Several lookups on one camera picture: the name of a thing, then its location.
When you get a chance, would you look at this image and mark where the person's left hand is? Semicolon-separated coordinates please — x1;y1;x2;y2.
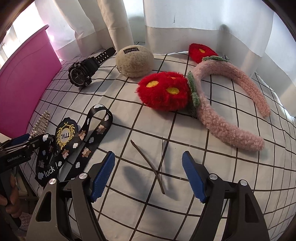
1;172;22;218

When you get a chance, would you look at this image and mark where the white grid bed sheet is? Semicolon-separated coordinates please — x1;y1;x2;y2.
27;58;295;240

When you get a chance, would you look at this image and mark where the beige plush round pouch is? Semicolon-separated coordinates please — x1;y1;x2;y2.
115;45;154;78

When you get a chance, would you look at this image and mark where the pink storage box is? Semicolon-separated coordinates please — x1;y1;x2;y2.
1;25;62;138

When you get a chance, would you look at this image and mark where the black digital wrist watch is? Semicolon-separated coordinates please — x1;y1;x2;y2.
68;47;116;88

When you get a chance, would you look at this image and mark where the black luck cartoon lanyard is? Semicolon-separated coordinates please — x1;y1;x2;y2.
34;103;114;188

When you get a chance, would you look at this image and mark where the pink fluffy flower headband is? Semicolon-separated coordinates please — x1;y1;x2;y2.
137;43;271;152

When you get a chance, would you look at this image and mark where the pearl hair claw clip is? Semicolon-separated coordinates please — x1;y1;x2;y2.
29;110;50;139

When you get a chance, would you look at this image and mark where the white curtain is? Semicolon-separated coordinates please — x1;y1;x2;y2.
1;1;295;115

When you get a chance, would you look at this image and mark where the brown thin hair clip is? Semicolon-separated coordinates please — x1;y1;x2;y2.
130;140;168;196

